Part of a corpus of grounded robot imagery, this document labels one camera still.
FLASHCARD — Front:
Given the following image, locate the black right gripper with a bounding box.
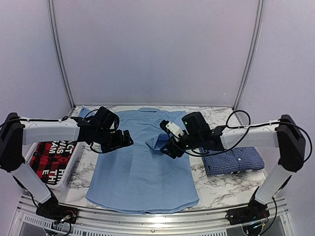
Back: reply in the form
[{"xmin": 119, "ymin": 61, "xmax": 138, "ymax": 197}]
[{"xmin": 160, "ymin": 130, "xmax": 202, "ymax": 159}]

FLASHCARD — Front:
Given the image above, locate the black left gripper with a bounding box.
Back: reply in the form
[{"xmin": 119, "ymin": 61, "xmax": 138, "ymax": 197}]
[{"xmin": 95, "ymin": 128, "xmax": 133, "ymax": 153}]

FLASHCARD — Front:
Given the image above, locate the light blue long sleeve shirt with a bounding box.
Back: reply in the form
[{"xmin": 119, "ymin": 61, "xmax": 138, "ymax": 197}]
[{"xmin": 86, "ymin": 108, "xmax": 199, "ymax": 214}]

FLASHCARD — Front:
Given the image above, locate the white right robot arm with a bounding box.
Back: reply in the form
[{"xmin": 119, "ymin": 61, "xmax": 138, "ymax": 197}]
[{"xmin": 159, "ymin": 112, "xmax": 313, "ymax": 220}]

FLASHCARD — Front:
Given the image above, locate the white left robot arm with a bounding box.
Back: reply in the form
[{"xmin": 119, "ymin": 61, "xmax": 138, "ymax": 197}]
[{"xmin": 0, "ymin": 107, "xmax": 133, "ymax": 219}]

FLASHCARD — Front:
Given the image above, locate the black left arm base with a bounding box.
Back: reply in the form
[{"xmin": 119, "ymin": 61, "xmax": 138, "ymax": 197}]
[{"xmin": 35, "ymin": 194, "xmax": 78, "ymax": 224}]

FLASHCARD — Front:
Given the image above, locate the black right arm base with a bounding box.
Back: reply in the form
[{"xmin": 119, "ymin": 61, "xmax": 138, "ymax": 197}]
[{"xmin": 225, "ymin": 196, "xmax": 270, "ymax": 225}]

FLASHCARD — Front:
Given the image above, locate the blue checked folded shirt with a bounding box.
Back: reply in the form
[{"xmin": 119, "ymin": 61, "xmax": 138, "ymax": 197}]
[{"xmin": 200, "ymin": 147, "xmax": 265, "ymax": 176}]

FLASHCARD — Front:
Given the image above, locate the red black plaid shirt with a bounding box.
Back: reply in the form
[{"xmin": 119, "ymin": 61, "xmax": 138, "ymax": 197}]
[{"xmin": 30, "ymin": 141, "xmax": 78, "ymax": 187}]

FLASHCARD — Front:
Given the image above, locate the white plastic laundry basket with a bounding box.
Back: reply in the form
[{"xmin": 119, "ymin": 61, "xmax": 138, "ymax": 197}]
[{"xmin": 25, "ymin": 142, "xmax": 83, "ymax": 191}]

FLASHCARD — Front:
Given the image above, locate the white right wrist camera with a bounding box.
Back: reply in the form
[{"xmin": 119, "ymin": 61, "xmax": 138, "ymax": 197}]
[{"xmin": 166, "ymin": 122, "xmax": 184, "ymax": 137}]

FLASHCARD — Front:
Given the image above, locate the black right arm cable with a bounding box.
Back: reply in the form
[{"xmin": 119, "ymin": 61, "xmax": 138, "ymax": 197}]
[{"xmin": 225, "ymin": 109, "xmax": 313, "ymax": 163}]

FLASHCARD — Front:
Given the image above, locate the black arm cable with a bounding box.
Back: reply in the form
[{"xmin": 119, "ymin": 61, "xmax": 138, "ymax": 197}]
[
  {"xmin": 0, "ymin": 115, "xmax": 72, "ymax": 128},
  {"xmin": 225, "ymin": 109, "xmax": 313, "ymax": 163}
]

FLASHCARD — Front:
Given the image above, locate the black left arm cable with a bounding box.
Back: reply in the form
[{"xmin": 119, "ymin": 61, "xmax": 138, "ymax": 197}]
[{"xmin": 0, "ymin": 115, "xmax": 72, "ymax": 128}]

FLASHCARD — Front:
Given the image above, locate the left aluminium corner post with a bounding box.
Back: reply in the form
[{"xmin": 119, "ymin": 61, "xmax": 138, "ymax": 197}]
[{"xmin": 47, "ymin": 0, "xmax": 76, "ymax": 110}]

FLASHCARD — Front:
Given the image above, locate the aluminium corner post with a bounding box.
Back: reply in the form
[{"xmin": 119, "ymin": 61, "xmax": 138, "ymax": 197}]
[
  {"xmin": 232, "ymin": 0, "xmax": 265, "ymax": 110},
  {"xmin": 47, "ymin": 0, "xmax": 76, "ymax": 110}
]

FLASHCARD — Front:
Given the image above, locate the aluminium front frame rail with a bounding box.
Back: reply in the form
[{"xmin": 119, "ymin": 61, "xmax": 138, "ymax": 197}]
[{"xmin": 8, "ymin": 195, "xmax": 297, "ymax": 236}]

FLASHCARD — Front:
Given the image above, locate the right aluminium corner post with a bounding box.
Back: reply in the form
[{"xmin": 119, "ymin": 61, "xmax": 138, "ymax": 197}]
[{"xmin": 232, "ymin": 0, "xmax": 265, "ymax": 110}]

